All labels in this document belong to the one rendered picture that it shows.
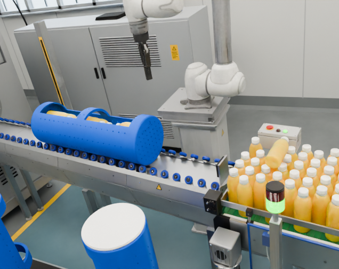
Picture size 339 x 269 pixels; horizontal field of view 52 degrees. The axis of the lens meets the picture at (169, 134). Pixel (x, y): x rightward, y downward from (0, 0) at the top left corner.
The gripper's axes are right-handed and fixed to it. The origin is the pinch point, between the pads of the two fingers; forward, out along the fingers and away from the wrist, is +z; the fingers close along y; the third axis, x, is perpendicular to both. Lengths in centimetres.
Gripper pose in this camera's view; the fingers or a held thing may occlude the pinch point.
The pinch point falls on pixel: (147, 72)
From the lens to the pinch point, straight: 178.9
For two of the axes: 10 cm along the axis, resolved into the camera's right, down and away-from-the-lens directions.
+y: 3.6, 4.1, -8.4
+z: 1.5, 8.6, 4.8
